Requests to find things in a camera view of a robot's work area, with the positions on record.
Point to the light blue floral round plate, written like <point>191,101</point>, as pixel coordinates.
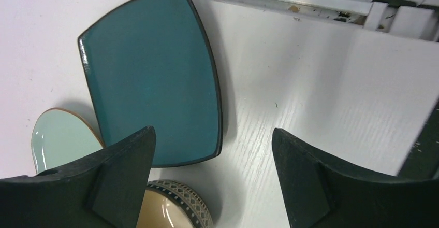
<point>61,136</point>

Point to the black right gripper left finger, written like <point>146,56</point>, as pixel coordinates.
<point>103,189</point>

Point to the dark teal square plate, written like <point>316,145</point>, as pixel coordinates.
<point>150,63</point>

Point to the tan bowl with patterned rim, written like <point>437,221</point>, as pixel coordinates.
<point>170,203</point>

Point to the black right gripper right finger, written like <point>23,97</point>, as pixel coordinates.
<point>322,190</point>

